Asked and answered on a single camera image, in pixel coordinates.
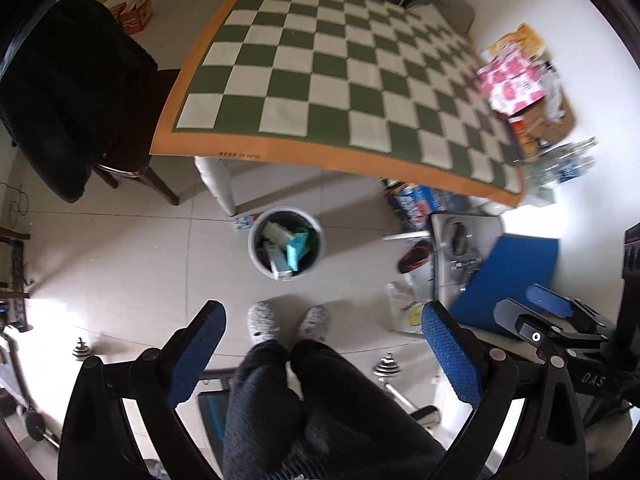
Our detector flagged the white pink toothpaste box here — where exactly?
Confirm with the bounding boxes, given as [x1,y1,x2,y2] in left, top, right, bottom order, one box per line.
[264,242,293,281]

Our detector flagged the white trash bin black liner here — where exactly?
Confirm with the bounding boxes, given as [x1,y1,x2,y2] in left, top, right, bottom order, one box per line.
[247,207,326,281]

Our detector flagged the blue foam pad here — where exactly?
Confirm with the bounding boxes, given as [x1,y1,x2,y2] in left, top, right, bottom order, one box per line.
[447,234,560,339]

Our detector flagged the white stool with metal parts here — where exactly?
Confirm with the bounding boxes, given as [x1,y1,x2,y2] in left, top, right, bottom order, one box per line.
[430,211,503,308]

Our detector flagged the metal dumbbell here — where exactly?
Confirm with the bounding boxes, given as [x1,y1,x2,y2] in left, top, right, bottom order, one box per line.
[372,353,442,429]

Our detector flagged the clear plastic bottle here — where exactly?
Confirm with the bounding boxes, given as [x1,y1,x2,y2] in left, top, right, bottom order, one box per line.
[524,138,598,188]

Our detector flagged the red black sandal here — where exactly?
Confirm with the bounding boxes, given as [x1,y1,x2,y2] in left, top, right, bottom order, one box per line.
[397,240,433,274]

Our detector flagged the smiley face plastic bag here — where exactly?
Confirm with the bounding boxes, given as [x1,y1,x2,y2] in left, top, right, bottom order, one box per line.
[385,278,434,336]

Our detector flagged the blue printed carton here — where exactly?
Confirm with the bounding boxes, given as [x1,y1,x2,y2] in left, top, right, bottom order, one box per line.
[381,179,447,231]

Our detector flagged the brown cardboard box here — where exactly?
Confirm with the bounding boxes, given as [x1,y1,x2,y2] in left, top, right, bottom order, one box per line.
[508,60,576,162]

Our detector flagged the left grey slipper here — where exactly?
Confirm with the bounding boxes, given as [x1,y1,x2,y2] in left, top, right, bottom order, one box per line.
[247,301,281,346]

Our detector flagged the grey slipper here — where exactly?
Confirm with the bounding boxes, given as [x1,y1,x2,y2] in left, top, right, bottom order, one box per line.
[297,304,331,342]
[247,301,281,346]

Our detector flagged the person's dark trouser legs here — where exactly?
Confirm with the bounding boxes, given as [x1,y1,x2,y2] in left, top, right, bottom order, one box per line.
[222,340,445,479]

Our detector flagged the pink floral paper bag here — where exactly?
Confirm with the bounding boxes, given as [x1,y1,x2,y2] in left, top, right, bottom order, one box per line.
[476,44,546,117]

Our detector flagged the right grey slipper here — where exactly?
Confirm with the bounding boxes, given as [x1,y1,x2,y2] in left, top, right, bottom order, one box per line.
[297,304,331,342]

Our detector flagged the green teal plastic package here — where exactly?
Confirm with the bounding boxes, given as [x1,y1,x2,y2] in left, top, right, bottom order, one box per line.
[285,228,309,272]

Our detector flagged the yellow orange snack bag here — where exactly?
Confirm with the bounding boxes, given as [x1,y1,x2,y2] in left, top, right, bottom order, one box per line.
[488,23,546,58]

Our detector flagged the white blue medicine box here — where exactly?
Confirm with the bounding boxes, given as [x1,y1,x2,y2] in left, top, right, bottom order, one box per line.
[262,221,295,248]

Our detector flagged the white table leg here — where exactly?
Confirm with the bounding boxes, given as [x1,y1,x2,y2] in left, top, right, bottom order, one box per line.
[194,156,236,217]

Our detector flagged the black chair with jacket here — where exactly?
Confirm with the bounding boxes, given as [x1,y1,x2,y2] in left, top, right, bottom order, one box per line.
[1,0,179,205]

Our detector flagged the orange red cardboard box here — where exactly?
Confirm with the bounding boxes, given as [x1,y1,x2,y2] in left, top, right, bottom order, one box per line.
[108,0,153,36]

